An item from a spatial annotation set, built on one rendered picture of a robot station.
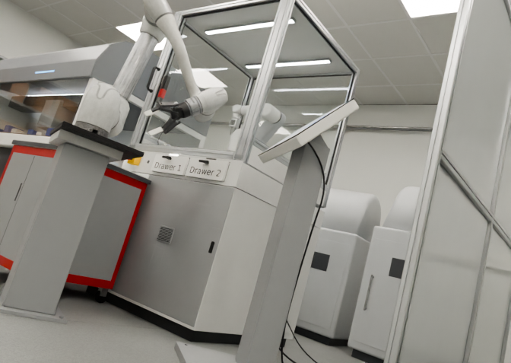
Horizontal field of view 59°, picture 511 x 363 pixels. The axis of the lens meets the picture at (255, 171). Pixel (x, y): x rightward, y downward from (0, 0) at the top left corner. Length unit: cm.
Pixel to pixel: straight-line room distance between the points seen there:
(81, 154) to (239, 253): 96
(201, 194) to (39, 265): 90
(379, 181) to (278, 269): 384
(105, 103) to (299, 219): 102
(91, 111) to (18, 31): 490
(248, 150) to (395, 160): 344
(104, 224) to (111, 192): 19
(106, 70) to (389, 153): 353
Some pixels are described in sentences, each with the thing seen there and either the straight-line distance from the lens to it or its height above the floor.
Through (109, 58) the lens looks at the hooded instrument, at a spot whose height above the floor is 155.
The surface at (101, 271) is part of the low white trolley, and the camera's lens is 276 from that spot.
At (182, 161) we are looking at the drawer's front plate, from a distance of 269.
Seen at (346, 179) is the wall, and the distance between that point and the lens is 584.
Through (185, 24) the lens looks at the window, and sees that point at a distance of 334.
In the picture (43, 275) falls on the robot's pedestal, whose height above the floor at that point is 17.
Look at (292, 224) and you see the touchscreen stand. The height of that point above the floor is 65.
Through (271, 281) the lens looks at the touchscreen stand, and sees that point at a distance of 192.
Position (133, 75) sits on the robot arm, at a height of 119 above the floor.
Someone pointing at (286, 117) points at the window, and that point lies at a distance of 272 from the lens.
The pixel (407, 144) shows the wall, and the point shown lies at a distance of 569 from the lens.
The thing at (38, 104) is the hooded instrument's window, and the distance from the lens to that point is 391.
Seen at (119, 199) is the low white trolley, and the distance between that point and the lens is 273.
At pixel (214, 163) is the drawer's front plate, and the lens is 251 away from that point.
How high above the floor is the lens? 44
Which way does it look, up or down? 11 degrees up
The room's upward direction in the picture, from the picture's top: 16 degrees clockwise
